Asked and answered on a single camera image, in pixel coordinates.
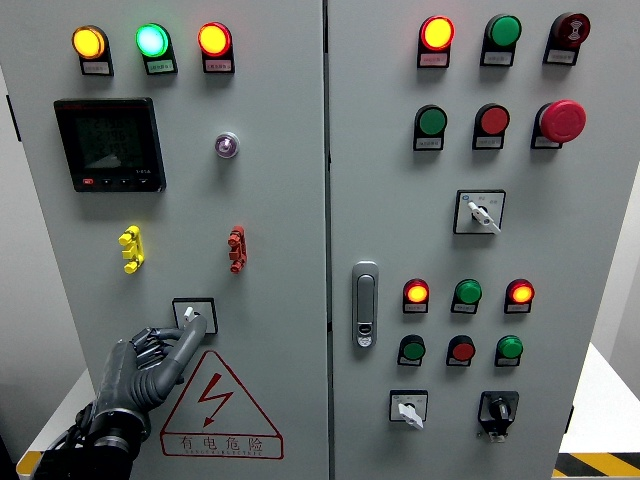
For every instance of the red warning triangle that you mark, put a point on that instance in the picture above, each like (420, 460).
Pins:
(216, 397)

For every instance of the black and yellow striped tape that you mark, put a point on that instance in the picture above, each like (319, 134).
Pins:
(27, 462)
(600, 465)

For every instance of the grey cabinet door with display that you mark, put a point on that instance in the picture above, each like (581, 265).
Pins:
(280, 225)

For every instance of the black display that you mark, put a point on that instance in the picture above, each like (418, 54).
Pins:
(108, 145)

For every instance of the silver door lock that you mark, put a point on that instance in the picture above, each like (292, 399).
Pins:
(365, 300)

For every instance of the white lamp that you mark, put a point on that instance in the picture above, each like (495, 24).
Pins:
(227, 145)

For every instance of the small flat green push button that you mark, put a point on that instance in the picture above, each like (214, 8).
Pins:
(413, 351)

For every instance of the black cabinet hinge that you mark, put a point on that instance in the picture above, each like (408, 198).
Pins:
(570, 420)
(13, 120)

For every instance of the small lit red lamp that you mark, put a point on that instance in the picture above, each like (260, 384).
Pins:
(520, 293)
(416, 292)

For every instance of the grey cabinet door with lock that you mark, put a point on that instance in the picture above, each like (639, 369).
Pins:
(390, 200)

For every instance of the small red push button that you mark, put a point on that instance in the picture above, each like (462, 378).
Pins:
(462, 351)

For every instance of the yellow round lamp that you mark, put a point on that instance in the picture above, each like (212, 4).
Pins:
(88, 42)

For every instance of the lit green round lamp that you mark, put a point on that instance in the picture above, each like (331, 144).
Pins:
(151, 40)

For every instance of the small green lamp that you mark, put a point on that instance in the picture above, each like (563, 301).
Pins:
(468, 291)

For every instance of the red-rimmed orange round lamp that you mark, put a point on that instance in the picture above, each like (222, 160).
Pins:
(214, 39)

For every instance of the small raised green push button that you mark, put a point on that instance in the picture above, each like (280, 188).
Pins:
(509, 347)

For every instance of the large green push button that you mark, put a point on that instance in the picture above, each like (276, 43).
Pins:
(432, 121)

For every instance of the large red push button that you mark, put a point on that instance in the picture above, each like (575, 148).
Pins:
(494, 120)

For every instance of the large lit red lamp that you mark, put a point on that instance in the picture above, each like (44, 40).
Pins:
(437, 33)

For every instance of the large red stop button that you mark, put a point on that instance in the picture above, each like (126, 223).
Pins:
(562, 121)

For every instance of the large green lamp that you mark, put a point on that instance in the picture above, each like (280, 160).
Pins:
(504, 30)

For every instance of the dark red buzzer lamp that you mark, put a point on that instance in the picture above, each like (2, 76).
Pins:
(572, 28)

